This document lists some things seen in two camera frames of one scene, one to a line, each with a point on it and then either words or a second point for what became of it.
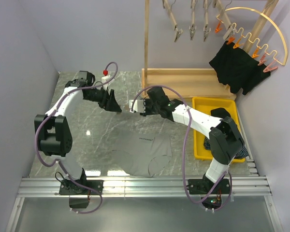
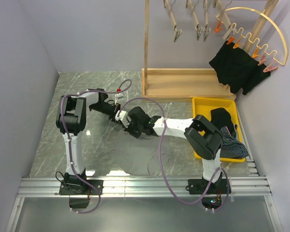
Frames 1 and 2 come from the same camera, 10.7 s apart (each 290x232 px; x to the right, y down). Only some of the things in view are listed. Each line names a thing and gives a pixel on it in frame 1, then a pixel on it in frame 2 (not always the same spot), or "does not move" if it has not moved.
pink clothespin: x=270 y=68 does not move
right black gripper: x=147 y=101 -> x=128 y=129
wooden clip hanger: x=206 y=29 does not move
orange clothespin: x=237 y=45 does not move
